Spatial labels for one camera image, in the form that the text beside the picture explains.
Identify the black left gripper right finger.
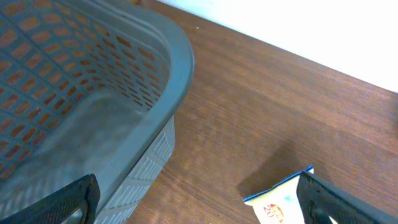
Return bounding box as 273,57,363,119
297,171,397,224

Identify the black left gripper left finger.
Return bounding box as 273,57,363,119
1,174,100,224

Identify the grey plastic lattice basket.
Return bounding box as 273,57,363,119
1,0,194,223

